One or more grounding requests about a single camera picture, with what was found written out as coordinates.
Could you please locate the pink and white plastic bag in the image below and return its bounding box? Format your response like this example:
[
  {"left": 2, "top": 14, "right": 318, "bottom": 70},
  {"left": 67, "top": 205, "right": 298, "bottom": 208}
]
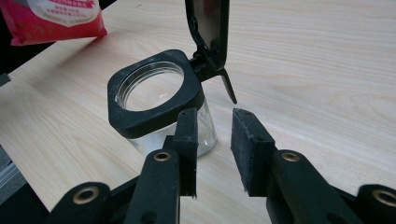
[{"left": 0, "top": 0, "right": 108, "bottom": 47}]

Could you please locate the grey metal table clip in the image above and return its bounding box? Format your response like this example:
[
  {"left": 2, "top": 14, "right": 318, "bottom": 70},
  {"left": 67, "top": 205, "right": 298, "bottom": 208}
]
[{"left": 0, "top": 73, "right": 12, "bottom": 88}]

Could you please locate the aluminium floor rail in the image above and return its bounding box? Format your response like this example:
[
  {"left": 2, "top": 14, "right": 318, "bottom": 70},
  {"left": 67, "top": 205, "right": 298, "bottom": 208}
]
[{"left": 0, "top": 161, "right": 29, "bottom": 203}]

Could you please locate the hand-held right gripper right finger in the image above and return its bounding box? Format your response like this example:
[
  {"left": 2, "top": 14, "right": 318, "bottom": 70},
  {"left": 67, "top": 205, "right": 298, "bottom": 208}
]
[{"left": 231, "top": 107, "right": 363, "bottom": 224}]

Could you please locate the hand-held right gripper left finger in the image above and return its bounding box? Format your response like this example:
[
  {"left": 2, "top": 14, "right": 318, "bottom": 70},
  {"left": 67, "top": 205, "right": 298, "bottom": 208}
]
[{"left": 124, "top": 107, "right": 199, "bottom": 224}]

